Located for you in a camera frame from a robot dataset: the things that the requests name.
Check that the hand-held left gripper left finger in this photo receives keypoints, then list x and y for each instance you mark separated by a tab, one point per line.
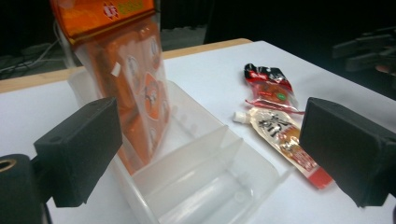
81	149

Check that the white metal stand frame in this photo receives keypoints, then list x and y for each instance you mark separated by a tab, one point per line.
63	46

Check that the orange seasoning packet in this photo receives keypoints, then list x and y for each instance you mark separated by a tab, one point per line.
124	87

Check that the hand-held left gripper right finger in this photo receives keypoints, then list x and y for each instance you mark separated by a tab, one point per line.
351	149

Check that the beige spout sauce pouch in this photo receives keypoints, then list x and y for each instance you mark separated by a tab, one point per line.
280	133

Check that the translucent plastic storage container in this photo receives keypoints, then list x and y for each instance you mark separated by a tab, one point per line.
202	174

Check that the black and red seasoning packet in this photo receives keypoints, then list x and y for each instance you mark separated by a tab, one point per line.
271	90

